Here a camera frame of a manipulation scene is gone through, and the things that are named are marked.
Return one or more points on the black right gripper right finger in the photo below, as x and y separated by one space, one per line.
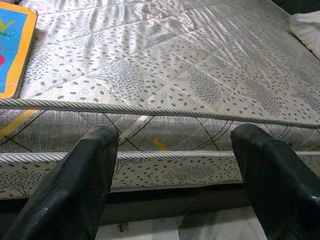
282 195

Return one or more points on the white pillow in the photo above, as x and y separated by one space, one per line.
308 32

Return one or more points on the patterned grey white mattress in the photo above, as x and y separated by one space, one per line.
150 75

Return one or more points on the orange blue picture book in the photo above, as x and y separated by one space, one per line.
12 50

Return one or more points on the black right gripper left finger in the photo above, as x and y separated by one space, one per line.
70 200

